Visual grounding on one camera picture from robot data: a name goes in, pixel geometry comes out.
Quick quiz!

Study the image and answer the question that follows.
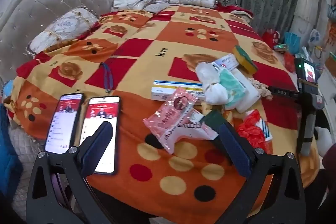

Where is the grey quilted bedspread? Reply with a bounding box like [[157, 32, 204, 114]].
[[7, 124, 51, 214]]

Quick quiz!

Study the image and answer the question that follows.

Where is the white box with blue lines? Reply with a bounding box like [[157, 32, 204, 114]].
[[256, 117, 274, 142]]

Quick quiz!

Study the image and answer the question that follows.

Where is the white yellow blue medicine box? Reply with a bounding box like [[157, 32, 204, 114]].
[[151, 79, 207, 103]]

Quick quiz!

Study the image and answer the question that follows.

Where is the crumpled yellow wrapper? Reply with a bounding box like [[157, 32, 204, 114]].
[[248, 77, 272, 99]]

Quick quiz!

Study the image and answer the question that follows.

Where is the red white bedding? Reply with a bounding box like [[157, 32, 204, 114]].
[[216, 3, 254, 20]]

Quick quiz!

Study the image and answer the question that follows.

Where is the teal bag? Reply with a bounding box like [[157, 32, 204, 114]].
[[285, 32, 300, 54]]

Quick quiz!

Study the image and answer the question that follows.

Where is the pink snack packet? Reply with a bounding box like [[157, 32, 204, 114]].
[[143, 86, 218, 155]]

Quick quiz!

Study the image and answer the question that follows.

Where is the person's right forearm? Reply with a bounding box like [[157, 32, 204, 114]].
[[314, 126, 336, 216]]

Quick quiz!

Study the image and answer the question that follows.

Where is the yellow green sponge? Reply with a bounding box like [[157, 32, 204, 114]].
[[232, 45, 258, 75]]

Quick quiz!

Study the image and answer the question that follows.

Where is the orange red printed blanket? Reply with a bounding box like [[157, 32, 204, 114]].
[[5, 5, 323, 220]]

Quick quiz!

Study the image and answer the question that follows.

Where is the large white embroidered pillow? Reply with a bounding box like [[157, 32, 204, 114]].
[[28, 7, 101, 56]]

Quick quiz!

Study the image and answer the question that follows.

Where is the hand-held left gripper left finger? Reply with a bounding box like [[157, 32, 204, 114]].
[[26, 121, 114, 224]]

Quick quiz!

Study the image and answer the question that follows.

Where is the grey tufted headboard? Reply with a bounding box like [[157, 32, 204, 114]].
[[0, 0, 111, 83]]

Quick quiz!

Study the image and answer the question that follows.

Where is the blue white wrapped box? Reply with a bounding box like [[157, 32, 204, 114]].
[[211, 54, 239, 71]]

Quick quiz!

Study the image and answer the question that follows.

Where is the blue cloth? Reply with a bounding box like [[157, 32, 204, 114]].
[[0, 103, 23, 191]]

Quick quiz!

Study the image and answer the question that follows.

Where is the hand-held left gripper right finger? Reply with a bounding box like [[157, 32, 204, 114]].
[[219, 122, 307, 224]]

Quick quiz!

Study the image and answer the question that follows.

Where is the white plastic bag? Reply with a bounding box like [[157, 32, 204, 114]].
[[195, 61, 229, 105]]

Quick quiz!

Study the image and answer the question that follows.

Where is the green white tissue pack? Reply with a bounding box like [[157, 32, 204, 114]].
[[219, 68, 247, 110]]

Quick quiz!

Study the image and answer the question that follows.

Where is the black smartphone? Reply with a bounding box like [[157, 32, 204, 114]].
[[44, 93, 86, 155], [78, 96, 120, 175]]

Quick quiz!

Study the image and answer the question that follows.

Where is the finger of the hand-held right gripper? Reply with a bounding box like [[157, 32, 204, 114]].
[[267, 86, 300, 99]]

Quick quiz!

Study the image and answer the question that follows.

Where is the red plastic bag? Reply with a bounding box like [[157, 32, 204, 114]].
[[236, 109, 274, 154]]

